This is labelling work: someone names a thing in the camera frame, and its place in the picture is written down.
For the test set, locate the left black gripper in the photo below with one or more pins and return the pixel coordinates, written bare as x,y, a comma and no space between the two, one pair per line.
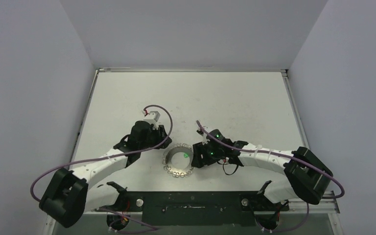
159,132

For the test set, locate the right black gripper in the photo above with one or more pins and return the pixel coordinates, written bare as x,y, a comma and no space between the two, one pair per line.
198,155

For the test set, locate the silver keyring disc with rings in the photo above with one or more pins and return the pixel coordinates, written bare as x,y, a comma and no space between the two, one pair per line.
175,164

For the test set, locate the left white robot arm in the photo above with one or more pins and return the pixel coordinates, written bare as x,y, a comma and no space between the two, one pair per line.
65,198

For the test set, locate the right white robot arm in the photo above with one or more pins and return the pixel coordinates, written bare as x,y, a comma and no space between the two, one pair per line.
308,177

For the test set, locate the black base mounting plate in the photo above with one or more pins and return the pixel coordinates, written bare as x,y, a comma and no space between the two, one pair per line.
202,218

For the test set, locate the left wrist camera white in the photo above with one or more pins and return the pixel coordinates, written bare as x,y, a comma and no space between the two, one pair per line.
152,117

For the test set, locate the aluminium frame rail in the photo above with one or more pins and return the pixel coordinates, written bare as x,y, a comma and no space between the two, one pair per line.
324,204

